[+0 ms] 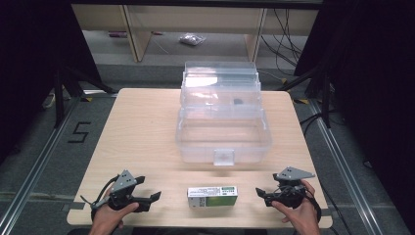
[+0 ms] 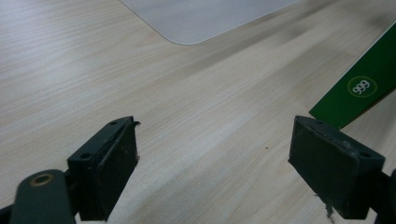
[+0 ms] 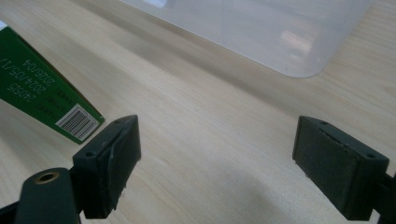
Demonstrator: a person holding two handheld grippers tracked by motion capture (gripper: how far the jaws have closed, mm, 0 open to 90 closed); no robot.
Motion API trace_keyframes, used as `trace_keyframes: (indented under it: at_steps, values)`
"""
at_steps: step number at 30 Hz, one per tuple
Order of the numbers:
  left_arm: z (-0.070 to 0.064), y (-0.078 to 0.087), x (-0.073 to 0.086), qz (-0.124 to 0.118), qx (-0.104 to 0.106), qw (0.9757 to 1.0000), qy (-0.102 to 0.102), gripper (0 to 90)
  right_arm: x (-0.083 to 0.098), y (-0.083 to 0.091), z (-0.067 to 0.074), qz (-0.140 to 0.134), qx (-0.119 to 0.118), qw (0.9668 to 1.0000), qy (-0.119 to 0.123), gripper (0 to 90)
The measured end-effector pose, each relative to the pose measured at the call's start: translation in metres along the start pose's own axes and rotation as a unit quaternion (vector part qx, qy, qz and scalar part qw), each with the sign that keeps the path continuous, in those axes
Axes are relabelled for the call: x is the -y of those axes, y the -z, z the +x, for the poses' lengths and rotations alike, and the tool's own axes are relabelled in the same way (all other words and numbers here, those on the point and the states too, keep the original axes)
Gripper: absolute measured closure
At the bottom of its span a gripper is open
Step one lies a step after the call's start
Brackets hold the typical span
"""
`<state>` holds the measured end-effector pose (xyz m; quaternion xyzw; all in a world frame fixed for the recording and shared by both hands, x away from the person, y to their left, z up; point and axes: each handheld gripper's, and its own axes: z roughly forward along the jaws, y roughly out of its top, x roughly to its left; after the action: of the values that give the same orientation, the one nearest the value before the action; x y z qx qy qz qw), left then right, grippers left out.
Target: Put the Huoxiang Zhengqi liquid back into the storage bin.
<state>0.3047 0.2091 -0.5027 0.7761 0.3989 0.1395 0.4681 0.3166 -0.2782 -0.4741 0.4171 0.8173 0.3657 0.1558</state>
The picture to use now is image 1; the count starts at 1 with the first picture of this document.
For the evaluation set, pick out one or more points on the light wooden shelf unit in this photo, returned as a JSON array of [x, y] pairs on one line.
[[195, 19]]

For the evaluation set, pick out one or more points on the yellow and black tape piece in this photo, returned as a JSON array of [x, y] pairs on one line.
[[86, 99], [301, 101]]

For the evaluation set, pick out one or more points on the green and white carton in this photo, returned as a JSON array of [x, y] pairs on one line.
[[212, 197]]

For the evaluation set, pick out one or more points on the person's right hand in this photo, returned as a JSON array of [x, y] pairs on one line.
[[301, 218]]

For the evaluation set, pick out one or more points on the black metal stand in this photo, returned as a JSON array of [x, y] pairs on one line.
[[325, 98], [59, 98]]

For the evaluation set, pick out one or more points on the black curtain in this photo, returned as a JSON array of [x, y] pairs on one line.
[[29, 49], [378, 81]]

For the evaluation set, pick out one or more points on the person's left hand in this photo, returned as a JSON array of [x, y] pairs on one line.
[[107, 220]]

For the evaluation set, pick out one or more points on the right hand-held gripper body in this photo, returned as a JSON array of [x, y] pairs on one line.
[[290, 182]]

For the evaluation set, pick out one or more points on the clear plastic storage box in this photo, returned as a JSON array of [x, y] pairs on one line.
[[223, 124]]

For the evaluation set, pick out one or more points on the clear plastic bag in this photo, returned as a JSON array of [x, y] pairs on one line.
[[192, 39]]

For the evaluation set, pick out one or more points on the metal floor rail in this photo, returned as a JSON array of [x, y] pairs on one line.
[[36, 166], [345, 166]]

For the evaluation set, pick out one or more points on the pink flat item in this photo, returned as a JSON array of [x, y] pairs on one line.
[[117, 34]]

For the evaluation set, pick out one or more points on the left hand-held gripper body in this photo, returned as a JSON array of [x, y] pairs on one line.
[[123, 182]]

